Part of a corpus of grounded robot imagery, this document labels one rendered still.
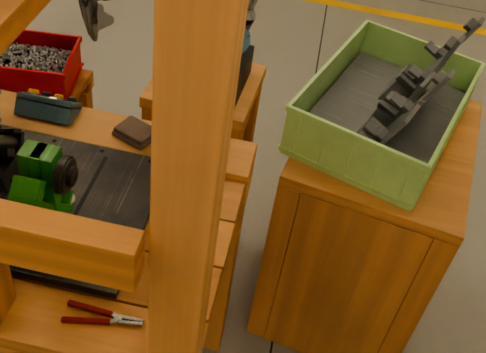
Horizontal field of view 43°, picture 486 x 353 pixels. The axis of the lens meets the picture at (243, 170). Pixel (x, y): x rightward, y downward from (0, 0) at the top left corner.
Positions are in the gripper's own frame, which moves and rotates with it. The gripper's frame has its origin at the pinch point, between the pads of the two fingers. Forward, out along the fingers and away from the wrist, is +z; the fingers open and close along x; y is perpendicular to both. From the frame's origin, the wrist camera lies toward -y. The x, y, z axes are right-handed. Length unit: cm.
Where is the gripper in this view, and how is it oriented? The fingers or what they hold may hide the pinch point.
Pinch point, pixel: (91, 36)
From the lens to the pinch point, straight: 154.3
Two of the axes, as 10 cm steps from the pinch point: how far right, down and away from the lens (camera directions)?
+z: 0.1, 8.8, 4.7
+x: -5.4, -3.9, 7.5
